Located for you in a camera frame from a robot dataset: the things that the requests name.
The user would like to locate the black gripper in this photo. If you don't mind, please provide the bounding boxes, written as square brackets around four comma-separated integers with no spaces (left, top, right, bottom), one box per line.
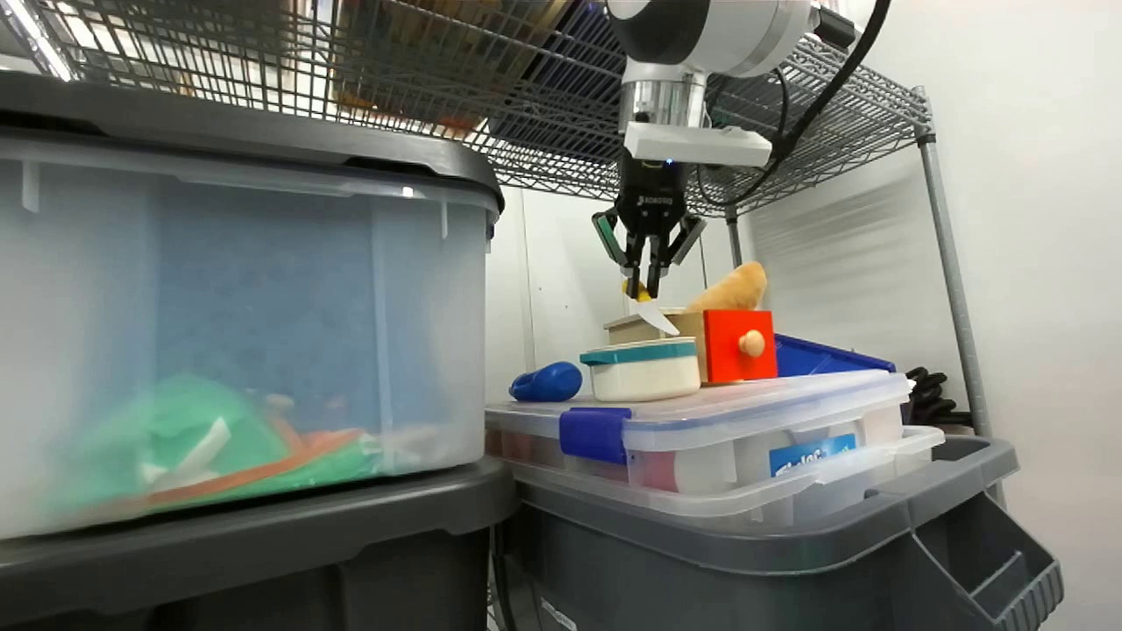
[587,153,709,300]

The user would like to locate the yellow handled white toy knife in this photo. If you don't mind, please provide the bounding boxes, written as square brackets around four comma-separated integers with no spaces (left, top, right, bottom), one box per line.
[602,273,685,343]

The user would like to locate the cream dish with teal rim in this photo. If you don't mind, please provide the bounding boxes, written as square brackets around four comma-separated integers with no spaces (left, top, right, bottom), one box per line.
[577,336,704,404]

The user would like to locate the brown cardboard box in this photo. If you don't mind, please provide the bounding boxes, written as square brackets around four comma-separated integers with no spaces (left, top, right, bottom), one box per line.
[328,0,573,134]

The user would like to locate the tan toy bread loaf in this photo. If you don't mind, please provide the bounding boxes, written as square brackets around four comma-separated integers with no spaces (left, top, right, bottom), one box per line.
[685,259,772,314]

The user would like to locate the blue plastic toy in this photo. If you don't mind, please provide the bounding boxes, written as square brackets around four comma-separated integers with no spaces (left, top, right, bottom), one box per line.
[508,356,586,407]

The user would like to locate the clear compartment organiser blue latches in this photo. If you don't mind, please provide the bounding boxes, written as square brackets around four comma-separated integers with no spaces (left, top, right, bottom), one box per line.
[485,368,918,498]

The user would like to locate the blue plastic tray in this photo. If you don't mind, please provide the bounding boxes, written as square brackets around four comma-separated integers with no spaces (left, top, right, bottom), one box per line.
[772,334,900,379]

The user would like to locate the clear plastic lidded container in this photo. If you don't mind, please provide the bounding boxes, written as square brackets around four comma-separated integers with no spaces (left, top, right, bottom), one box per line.
[513,420,947,530]

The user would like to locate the grey plastic storage bin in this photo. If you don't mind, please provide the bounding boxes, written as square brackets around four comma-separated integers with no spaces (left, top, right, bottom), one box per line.
[0,460,520,631]
[500,433,1067,631]

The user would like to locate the orange plastic item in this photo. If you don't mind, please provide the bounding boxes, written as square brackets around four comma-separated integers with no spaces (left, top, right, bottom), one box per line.
[150,424,368,502]

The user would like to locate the clear storage tote grey lid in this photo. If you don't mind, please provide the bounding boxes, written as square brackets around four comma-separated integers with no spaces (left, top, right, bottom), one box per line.
[0,66,508,543]

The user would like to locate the green plastic item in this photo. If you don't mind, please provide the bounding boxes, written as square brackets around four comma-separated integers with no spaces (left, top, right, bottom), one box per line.
[49,375,378,511]

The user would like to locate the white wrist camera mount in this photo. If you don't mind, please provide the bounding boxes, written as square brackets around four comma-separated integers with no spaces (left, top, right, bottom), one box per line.
[620,120,779,172]

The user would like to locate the metal wire shelf rack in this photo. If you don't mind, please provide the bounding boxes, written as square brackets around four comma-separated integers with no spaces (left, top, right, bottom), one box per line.
[0,0,940,273]

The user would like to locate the grey metal shelf post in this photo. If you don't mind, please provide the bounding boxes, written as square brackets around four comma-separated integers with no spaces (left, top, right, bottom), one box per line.
[911,120,994,444]

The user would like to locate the black coiled cable bundle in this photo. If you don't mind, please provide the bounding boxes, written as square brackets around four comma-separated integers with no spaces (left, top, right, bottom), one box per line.
[900,364,973,433]

